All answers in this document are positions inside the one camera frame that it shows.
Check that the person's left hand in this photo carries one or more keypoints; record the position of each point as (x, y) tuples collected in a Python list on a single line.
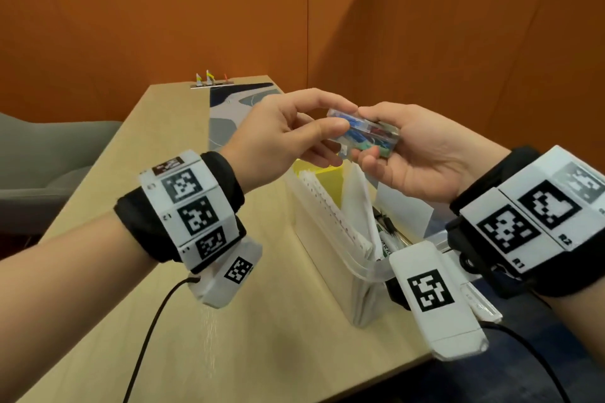
[(274, 143)]

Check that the person's right hand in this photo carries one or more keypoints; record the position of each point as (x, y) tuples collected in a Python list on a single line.
[(435, 157)]

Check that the yellow sticky note pad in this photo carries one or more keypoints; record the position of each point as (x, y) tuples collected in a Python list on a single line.
[(331, 176)]

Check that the small clear plastic case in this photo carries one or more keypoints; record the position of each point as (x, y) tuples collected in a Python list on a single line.
[(340, 115)]

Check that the pile of coloured paper clips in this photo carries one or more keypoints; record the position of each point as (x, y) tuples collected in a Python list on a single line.
[(364, 129)]

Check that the clear black pen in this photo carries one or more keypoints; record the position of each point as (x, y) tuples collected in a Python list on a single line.
[(385, 219)]

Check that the stack of white perforated papers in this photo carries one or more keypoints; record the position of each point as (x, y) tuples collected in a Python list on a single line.
[(331, 209)]

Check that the green white marker pen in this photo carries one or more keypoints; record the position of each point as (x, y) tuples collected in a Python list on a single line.
[(385, 241)]

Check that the clear plastic storage bin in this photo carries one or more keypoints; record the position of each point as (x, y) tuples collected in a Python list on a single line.
[(331, 265)]

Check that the person's right forearm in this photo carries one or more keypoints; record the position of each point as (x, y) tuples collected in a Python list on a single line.
[(581, 322)]

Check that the patterned desk mat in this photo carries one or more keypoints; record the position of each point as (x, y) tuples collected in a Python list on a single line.
[(227, 124)]

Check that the black wristband with marker tags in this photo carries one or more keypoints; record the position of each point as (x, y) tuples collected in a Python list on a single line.
[(477, 180), (137, 223)]

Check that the white card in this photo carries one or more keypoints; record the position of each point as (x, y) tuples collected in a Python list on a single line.
[(406, 214)]

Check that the orange partition panel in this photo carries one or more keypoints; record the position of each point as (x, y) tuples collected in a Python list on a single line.
[(165, 6), (472, 29)]

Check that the grey armchair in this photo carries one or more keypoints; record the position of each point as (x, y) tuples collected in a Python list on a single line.
[(52, 162)]

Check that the white wrist camera unit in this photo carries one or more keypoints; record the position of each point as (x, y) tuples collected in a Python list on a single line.
[(454, 327), (212, 291)]

